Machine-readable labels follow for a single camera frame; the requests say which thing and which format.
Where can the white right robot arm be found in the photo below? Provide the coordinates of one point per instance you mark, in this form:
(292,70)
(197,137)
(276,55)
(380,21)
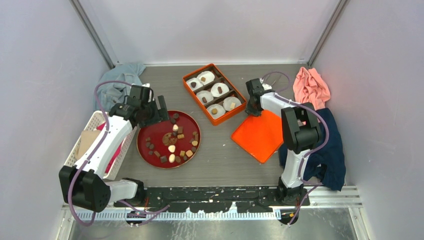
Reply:
(304,132)

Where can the orange chocolate box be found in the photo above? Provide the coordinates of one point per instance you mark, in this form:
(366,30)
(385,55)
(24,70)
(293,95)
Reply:
(219,78)

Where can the dark square pyramid chocolate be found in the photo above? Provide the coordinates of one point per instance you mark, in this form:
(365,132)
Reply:
(163,159)

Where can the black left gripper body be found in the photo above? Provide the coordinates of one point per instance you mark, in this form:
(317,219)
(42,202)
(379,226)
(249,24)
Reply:
(151,109)

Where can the white paper cup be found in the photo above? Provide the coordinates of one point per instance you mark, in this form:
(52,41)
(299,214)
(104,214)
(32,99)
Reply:
(199,84)
(231,99)
(220,109)
(219,89)
(205,97)
(206,77)

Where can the pink cloth in basket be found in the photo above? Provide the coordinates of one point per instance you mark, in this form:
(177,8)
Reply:
(116,153)

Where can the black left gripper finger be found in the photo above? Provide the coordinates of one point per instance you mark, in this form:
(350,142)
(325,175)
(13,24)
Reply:
(163,111)
(151,121)

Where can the light blue denim cloth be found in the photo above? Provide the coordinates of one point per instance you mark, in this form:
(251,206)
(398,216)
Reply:
(116,84)

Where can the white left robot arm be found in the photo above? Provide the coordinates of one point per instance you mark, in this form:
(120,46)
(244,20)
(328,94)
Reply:
(83,184)

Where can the white oval chocolate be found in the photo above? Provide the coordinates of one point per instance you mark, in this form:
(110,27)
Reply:
(171,158)

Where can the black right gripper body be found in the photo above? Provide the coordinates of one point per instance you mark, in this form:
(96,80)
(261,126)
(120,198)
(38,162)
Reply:
(254,110)

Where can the orange box lid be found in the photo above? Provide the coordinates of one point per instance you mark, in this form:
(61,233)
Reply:
(260,136)

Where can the white rounded chocolate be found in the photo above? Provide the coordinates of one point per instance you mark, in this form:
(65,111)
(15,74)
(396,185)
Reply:
(171,148)

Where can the salmon pink cloth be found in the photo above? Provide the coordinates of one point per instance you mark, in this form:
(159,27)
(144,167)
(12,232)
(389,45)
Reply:
(309,87)

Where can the white plastic basket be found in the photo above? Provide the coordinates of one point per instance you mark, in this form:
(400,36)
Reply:
(115,131)

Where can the white heart chocolate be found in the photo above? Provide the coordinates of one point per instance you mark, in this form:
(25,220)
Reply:
(175,127)

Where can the round red plate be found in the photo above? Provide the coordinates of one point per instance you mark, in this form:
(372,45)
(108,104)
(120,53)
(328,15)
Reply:
(157,131)

